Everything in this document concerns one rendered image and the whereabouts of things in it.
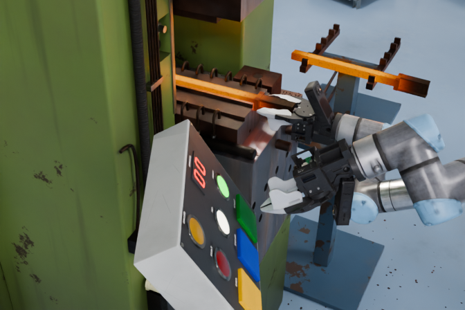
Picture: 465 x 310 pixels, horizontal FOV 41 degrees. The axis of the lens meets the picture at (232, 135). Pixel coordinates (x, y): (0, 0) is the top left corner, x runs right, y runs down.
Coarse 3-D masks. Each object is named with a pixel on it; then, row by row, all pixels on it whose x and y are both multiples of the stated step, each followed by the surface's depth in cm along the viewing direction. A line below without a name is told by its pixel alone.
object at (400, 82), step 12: (300, 60) 191; (312, 60) 189; (324, 60) 187; (336, 60) 187; (348, 72) 185; (360, 72) 183; (372, 72) 182; (384, 72) 182; (396, 84) 178; (408, 84) 178; (420, 84) 176; (420, 96) 177
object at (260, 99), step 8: (176, 80) 168; (184, 80) 168; (192, 80) 168; (200, 80) 168; (200, 88) 166; (208, 88) 165; (216, 88) 165; (224, 88) 165; (232, 96) 163; (240, 96) 162; (248, 96) 162; (256, 96) 161; (264, 96) 161; (256, 104) 160; (264, 104) 161; (272, 104) 160; (280, 104) 158; (288, 104) 158
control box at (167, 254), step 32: (192, 128) 118; (160, 160) 111; (192, 160) 110; (160, 192) 103; (192, 192) 104; (160, 224) 96; (160, 256) 91; (192, 256) 93; (160, 288) 95; (192, 288) 95; (224, 288) 99
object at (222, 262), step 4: (220, 252) 103; (220, 256) 102; (224, 256) 104; (220, 260) 102; (224, 260) 103; (220, 264) 101; (224, 264) 102; (220, 268) 100; (224, 268) 102; (228, 268) 103; (224, 272) 101; (228, 272) 103
